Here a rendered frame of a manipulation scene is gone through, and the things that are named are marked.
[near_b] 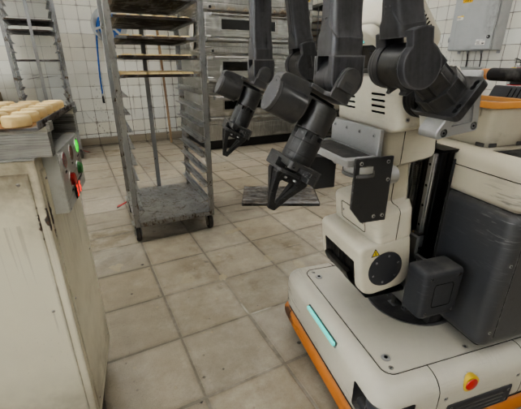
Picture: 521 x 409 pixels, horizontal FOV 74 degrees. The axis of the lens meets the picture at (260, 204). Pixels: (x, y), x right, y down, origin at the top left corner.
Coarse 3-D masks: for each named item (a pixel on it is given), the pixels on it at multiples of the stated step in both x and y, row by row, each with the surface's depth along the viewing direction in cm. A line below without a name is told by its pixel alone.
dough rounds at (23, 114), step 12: (0, 108) 79; (12, 108) 77; (24, 108) 77; (36, 108) 77; (48, 108) 81; (60, 108) 93; (0, 120) 64; (12, 120) 64; (24, 120) 65; (36, 120) 71
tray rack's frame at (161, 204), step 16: (176, 32) 231; (144, 48) 228; (176, 48) 234; (144, 64) 231; (176, 64) 240; (112, 80) 225; (144, 80) 235; (112, 96) 228; (128, 192) 250; (144, 192) 250; (160, 192) 250; (176, 192) 250; (192, 192) 250; (128, 208) 250; (144, 208) 223; (160, 208) 223; (176, 208) 223; (192, 208) 223; (208, 208) 223; (144, 224) 204
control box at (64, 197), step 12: (60, 144) 80; (72, 144) 88; (60, 156) 75; (48, 168) 74; (60, 168) 75; (72, 168) 85; (48, 180) 74; (60, 180) 75; (84, 180) 98; (60, 192) 76; (72, 192) 82; (60, 204) 77; (72, 204) 81
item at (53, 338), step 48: (0, 192) 68; (48, 192) 74; (0, 240) 71; (48, 240) 74; (0, 288) 75; (48, 288) 78; (96, 288) 111; (0, 336) 79; (48, 336) 82; (96, 336) 103; (0, 384) 83; (48, 384) 87; (96, 384) 96
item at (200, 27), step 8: (200, 0) 176; (200, 8) 177; (200, 16) 178; (200, 24) 179; (200, 32) 181; (200, 40) 182; (200, 48) 183; (200, 56) 185; (200, 64) 186; (200, 80) 191; (208, 104) 195; (208, 112) 197; (208, 120) 198; (208, 128) 200; (208, 136) 202; (208, 144) 203; (208, 152) 205; (208, 160) 207; (208, 168) 208; (208, 176) 210; (208, 192) 215; (208, 200) 218
